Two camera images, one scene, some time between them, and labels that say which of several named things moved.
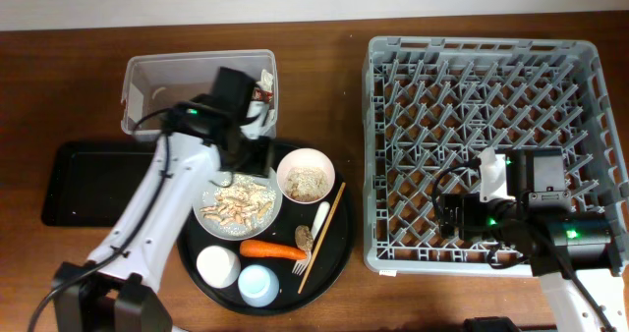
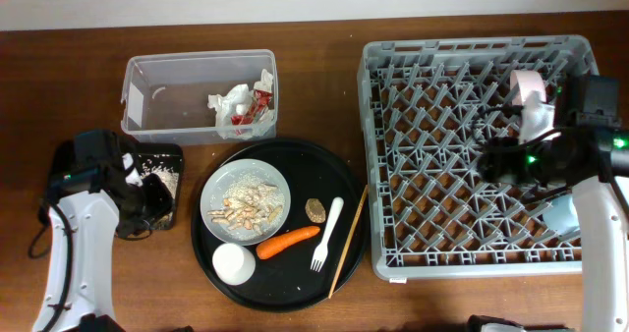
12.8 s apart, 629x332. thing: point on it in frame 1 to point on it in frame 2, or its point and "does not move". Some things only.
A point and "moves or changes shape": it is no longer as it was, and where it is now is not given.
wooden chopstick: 323,233 to 365,193
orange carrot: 272,249 to 272,246
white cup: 218,266 to 233,263
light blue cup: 258,285 moves or changes shape
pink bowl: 306,176 to 525,81
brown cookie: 304,238 to 314,209
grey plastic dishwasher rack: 430,103 does not move
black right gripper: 467,204 to 501,161
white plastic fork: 302,264 to 322,251
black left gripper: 257,161 to 155,184
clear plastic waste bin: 153,81 does not move
